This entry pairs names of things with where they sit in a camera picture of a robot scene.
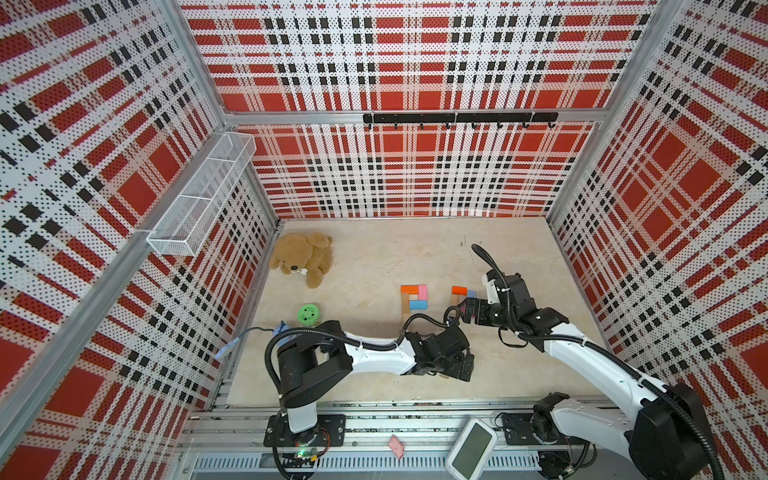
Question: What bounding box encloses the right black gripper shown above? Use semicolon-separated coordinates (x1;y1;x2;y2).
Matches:
455;298;515;331

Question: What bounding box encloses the blue toy with cord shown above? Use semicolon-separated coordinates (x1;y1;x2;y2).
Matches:
214;322;289;361

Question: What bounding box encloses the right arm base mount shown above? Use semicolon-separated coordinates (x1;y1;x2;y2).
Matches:
493;412;598;479

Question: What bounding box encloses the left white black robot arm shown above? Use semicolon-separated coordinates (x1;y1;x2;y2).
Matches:
264;313;474;446

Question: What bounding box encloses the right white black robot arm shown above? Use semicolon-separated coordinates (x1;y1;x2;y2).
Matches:
462;244;725;479

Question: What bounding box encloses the pink building block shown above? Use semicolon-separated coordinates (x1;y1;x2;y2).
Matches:
417;284;428;302

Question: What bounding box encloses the black hook rail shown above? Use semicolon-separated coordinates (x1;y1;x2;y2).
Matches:
362;111;559;126

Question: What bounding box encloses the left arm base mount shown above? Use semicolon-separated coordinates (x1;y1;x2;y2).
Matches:
263;413;347;479

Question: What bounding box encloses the pink block on rail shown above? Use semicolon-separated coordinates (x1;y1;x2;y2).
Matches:
388;435;405;460

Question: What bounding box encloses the white wire mesh basket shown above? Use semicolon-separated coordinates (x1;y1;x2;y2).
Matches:
147;132;256;257

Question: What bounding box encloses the brown teddy bear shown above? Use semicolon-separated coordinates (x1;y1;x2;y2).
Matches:
269;232;333;289

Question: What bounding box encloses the green round toy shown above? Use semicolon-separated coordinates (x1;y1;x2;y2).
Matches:
297;304;321;327

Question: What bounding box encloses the white tablet device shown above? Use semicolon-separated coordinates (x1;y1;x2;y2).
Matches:
445;418;498;480

